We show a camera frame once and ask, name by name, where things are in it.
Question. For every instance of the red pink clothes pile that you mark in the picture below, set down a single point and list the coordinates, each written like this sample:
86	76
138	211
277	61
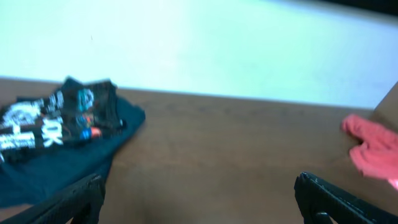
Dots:
376	154

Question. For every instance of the folded navy blue garment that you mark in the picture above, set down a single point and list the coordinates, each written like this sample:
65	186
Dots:
37	179

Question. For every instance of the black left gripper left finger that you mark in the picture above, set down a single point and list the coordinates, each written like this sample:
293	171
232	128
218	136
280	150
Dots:
79	203

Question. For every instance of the black patterned sports jersey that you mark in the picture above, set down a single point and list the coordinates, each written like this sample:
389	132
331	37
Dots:
69	116

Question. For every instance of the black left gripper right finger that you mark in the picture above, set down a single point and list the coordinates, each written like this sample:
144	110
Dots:
321	202

